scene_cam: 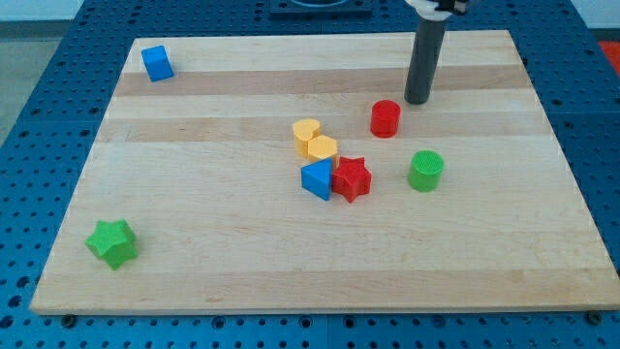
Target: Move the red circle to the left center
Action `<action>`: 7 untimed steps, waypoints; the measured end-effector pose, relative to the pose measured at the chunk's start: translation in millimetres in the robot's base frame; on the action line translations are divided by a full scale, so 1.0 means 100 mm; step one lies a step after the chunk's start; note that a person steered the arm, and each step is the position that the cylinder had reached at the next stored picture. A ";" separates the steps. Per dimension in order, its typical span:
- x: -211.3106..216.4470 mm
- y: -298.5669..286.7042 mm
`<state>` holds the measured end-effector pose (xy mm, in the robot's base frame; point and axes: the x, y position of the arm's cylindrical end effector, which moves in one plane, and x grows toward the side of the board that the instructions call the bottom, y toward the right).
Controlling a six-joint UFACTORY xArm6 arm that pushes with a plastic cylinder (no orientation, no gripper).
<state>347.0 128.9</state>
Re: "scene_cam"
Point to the blue triangle block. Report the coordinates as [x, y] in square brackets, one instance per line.
[316, 178]

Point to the blue cube block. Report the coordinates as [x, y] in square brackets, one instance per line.
[156, 63]

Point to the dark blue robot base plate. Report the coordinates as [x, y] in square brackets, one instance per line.
[287, 8]

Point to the wooden board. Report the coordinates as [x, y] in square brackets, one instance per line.
[203, 168]

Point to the red star block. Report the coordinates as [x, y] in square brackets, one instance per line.
[351, 178]

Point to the green cylinder block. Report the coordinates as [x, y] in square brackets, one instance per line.
[425, 171]

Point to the yellow hexagon block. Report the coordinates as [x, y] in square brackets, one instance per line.
[321, 148]

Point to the yellow heart block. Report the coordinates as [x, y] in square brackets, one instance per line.
[304, 131]

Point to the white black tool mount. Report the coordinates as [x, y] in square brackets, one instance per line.
[439, 9]

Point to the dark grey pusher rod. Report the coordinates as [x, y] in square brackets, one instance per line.
[425, 55]

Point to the red cylinder block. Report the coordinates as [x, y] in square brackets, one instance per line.
[385, 117]

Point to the green star block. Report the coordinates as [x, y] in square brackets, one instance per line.
[113, 242]

